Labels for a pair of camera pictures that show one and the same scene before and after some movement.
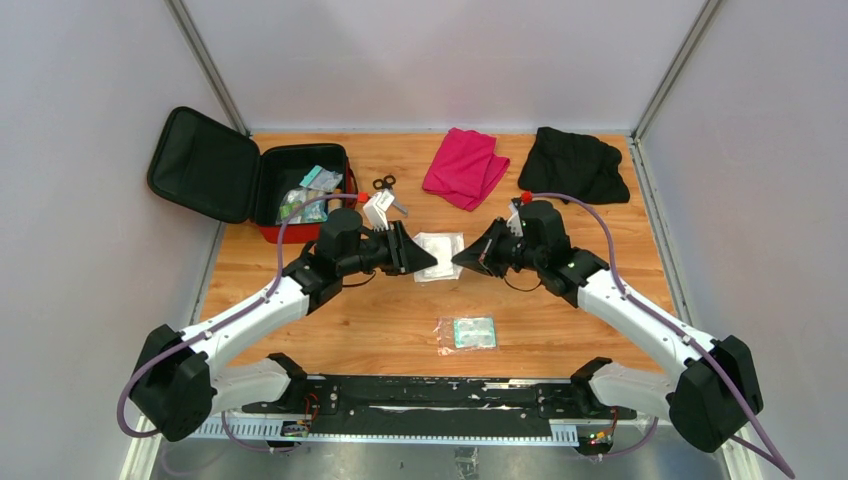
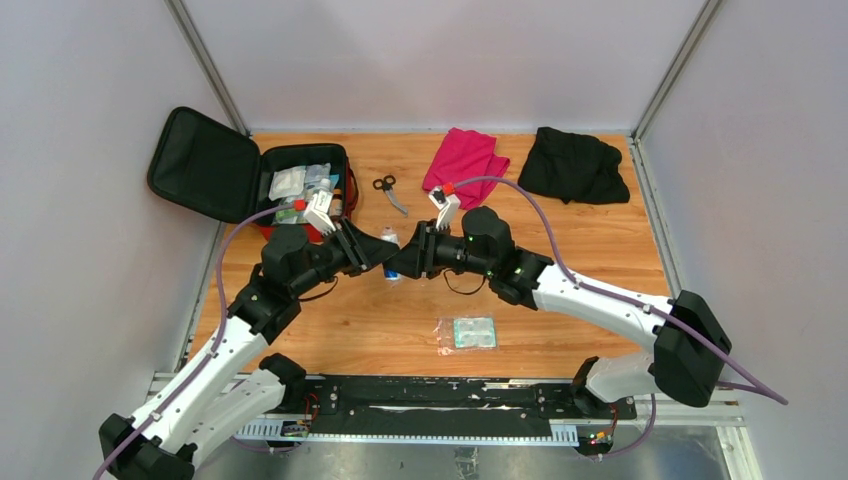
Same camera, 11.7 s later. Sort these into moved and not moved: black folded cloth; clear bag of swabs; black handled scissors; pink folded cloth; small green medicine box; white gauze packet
Moved: clear bag of swabs; white gauze packet
Not moved: black handled scissors; small green medicine box; pink folded cloth; black folded cloth
